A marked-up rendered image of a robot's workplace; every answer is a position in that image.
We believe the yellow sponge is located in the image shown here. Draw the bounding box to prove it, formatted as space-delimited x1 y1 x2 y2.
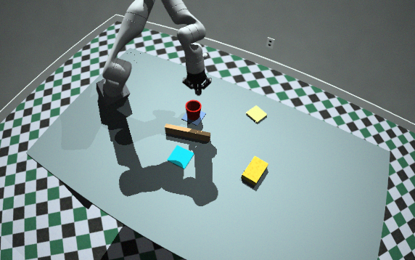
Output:
241 157 268 185

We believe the red cup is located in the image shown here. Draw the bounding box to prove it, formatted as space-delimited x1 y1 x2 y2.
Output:
186 100 202 121

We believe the pale yellow square pad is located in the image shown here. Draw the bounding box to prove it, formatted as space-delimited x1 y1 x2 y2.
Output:
246 105 267 123

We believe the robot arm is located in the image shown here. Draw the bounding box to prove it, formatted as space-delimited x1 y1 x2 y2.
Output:
102 0 208 97

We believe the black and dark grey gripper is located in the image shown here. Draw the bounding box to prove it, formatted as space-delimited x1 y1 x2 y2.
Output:
182 69 212 96

